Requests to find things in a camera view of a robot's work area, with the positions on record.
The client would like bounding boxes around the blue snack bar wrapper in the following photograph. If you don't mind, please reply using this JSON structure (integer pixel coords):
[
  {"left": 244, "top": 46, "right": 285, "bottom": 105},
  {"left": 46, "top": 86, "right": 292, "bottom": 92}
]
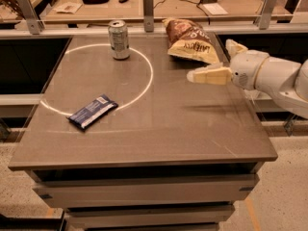
[{"left": 67, "top": 94, "right": 118, "bottom": 131}]

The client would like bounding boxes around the silver 7up soda can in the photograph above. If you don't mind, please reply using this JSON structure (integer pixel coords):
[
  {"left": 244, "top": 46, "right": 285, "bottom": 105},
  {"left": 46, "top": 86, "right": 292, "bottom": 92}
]
[{"left": 108, "top": 20, "right": 130, "bottom": 60}]

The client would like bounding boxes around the paper packet on desk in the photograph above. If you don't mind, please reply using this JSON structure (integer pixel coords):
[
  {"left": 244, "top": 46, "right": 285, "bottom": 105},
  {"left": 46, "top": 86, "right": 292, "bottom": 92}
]
[{"left": 54, "top": 2, "right": 82, "bottom": 13}]

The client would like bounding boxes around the metal bracket middle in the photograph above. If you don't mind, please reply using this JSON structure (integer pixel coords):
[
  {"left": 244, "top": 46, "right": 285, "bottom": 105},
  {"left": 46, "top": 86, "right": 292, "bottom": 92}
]
[{"left": 142, "top": 0, "right": 154, "bottom": 32}]

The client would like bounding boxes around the black pouch on desk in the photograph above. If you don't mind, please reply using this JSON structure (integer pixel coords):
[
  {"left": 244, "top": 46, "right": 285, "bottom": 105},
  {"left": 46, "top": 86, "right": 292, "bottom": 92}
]
[{"left": 82, "top": 0, "right": 110, "bottom": 5}]

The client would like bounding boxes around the brown chip bag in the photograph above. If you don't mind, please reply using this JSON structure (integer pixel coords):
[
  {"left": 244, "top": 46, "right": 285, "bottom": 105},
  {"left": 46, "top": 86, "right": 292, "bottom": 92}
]
[{"left": 163, "top": 18, "right": 219, "bottom": 64}]

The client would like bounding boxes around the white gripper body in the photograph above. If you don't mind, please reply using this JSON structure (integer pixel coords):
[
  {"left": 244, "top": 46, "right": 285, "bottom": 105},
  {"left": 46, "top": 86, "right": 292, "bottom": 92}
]
[{"left": 230, "top": 50, "right": 270, "bottom": 90}]

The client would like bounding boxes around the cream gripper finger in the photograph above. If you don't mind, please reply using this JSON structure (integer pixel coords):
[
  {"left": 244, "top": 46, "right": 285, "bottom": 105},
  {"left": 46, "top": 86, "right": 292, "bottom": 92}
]
[
  {"left": 187, "top": 63, "right": 232, "bottom": 85},
  {"left": 225, "top": 38, "right": 248, "bottom": 58}
]

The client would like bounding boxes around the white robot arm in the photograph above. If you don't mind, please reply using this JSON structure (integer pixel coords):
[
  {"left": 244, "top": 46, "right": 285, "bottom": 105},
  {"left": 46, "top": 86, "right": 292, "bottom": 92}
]
[{"left": 187, "top": 39, "right": 308, "bottom": 118}]

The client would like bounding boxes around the white paper sheet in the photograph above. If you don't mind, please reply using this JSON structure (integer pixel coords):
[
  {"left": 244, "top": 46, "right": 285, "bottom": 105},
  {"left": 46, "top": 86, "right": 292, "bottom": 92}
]
[{"left": 203, "top": 3, "right": 227, "bottom": 15}]

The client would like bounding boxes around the grey drawer cabinet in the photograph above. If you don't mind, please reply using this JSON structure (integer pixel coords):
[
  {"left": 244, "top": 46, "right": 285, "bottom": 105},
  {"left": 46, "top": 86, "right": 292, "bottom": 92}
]
[{"left": 34, "top": 164, "right": 259, "bottom": 231}]

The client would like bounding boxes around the metal bracket left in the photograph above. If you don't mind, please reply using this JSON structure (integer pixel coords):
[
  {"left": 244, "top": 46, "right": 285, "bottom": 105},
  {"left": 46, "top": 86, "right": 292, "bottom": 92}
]
[{"left": 16, "top": 0, "right": 44, "bottom": 35}]

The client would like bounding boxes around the metal bracket right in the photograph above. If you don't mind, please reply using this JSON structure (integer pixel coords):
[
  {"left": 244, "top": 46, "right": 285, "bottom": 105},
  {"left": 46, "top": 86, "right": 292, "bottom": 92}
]
[{"left": 254, "top": 0, "right": 277, "bottom": 30}]

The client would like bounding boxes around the metal bracket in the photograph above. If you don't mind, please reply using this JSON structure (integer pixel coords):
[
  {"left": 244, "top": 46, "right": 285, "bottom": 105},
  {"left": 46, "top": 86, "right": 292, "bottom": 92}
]
[
  {"left": 254, "top": 0, "right": 277, "bottom": 30},
  {"left": 16, "top": 0, "right": 44, "bottom": 35},
  {"left": 142, "top": 0, "right": 154, "bottom": 32}
]

